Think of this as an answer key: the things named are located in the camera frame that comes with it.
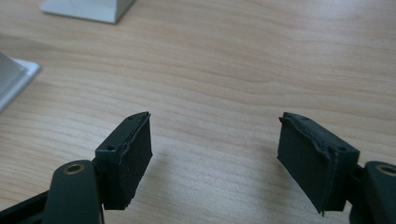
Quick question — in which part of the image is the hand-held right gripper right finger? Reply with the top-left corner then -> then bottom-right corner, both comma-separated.
276,111 -> 361,216

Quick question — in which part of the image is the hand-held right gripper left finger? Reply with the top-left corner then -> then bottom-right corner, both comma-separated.
94,111 -> 153,211

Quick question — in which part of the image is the folding metal book rack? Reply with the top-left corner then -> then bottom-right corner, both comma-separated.
39,0 -> 136,25

